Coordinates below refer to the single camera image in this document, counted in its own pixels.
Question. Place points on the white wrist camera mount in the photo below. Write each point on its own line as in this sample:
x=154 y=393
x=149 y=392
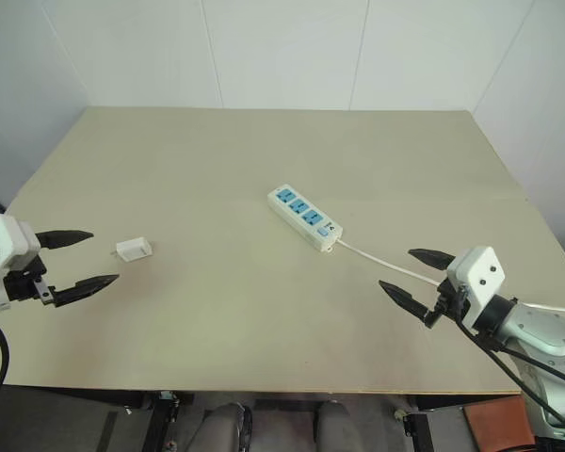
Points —
x=4 y=247
x=480 y=273

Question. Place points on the black table leg bracket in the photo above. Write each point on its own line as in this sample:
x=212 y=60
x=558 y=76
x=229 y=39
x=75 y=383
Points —
x=166 y=421
x=414 y=426

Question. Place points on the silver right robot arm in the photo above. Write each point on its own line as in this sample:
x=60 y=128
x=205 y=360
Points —
x=546 y=329

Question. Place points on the white power strip blue sockets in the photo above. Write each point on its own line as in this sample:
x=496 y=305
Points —
x=306 y=217

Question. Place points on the white plug adapter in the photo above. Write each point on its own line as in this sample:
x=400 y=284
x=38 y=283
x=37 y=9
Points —
x=133 y=249

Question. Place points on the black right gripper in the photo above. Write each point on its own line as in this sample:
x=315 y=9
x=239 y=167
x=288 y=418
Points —
x=447 y=301

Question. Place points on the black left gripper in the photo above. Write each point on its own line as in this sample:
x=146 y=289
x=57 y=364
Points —
x=21 y=282

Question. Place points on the black table frame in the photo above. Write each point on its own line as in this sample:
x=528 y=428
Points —
x=99 y=398

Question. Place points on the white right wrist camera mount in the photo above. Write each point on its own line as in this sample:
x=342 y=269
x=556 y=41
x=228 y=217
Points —
x=480 y=273

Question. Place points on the brown square pad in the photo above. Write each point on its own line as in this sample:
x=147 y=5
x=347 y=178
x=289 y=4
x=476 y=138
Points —
x=496 y=420

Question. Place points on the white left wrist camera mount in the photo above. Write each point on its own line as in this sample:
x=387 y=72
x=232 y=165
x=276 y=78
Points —
x=4 y=247

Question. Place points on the dark grey rounded shape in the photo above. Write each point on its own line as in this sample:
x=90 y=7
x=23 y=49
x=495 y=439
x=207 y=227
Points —
x=223 y=428

